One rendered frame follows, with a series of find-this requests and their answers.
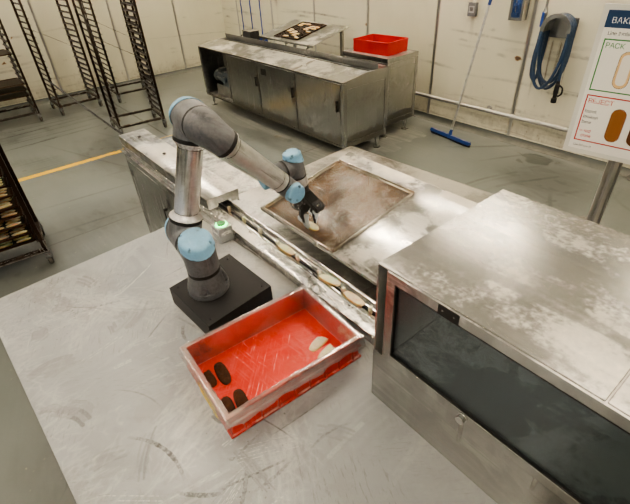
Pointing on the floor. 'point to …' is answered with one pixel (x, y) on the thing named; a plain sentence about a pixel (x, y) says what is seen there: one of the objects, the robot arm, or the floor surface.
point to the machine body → (143, 178)
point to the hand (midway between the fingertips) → (312, 224)
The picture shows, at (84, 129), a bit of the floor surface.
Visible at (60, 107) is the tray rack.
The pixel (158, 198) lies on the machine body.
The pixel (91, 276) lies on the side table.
